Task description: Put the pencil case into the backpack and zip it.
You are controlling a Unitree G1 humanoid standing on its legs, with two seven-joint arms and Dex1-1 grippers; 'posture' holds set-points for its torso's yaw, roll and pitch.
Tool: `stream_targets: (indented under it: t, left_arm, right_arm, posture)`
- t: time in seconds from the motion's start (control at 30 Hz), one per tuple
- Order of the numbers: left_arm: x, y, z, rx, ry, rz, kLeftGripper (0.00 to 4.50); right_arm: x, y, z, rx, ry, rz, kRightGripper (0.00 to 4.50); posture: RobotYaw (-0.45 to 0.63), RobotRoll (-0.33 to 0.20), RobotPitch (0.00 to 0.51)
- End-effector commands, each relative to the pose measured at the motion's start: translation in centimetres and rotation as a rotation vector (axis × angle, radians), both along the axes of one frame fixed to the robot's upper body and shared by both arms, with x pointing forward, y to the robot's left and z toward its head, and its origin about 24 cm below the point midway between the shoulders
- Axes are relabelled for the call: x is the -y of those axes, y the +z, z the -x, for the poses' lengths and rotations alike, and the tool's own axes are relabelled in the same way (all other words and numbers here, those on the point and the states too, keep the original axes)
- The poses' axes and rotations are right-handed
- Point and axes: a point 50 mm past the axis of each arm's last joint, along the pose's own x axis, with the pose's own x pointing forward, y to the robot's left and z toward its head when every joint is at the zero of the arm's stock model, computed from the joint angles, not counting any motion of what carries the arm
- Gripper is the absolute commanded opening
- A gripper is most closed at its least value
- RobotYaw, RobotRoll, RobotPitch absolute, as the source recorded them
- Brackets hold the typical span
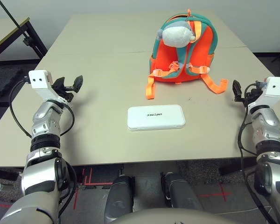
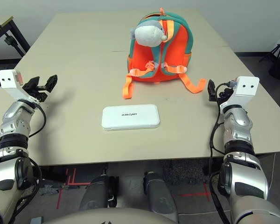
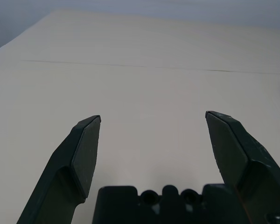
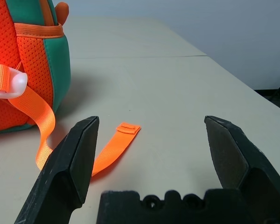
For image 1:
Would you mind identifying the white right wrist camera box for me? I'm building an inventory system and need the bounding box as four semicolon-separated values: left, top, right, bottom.
248;77;280;110

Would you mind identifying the dark grey left robot leg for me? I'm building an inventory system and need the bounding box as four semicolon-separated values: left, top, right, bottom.
104;175;136;224

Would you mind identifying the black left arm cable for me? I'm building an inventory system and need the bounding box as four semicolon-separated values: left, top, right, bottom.
8;79;75;138

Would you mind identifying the white pencil case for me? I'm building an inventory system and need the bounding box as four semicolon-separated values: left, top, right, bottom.
127;104;186;132

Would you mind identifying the orange and teal backpack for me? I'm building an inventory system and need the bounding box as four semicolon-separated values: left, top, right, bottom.
145;8;229;100

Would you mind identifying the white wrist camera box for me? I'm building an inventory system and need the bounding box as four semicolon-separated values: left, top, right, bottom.
248;77;280;110
28;69;70;105

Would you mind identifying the beige side table black frame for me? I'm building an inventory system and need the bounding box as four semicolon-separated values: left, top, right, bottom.
0;16;49;63

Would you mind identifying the dark grey right robot leg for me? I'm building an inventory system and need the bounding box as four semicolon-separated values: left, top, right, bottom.
160;172;205;214

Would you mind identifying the black foam floor mat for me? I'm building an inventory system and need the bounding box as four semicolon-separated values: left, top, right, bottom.
0;67;24;98

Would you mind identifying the thin white floor cable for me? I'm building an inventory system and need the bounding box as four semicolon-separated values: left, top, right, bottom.
214;205;271;215

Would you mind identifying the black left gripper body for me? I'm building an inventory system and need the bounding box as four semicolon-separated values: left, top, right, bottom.
51;84;75;103

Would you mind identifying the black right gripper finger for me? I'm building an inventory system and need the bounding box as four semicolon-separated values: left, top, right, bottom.
232;79;242;100

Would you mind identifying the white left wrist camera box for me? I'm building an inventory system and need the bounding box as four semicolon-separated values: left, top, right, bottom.
28;69;70;105

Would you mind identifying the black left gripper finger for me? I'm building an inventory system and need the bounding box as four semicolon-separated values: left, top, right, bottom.
72;75;84;94
53;78;66;89

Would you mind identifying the dark grey robot leg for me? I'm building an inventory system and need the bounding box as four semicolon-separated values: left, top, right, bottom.
160;172;205;214
104;175;136;224

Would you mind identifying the grey white plush keychain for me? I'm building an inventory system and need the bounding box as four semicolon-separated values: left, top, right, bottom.
156;20;196;48

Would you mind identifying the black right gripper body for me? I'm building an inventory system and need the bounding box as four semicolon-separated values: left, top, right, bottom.
234;90;259;108

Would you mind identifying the beige robot torso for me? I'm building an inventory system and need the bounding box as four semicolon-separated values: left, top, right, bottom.
112;208;227;224

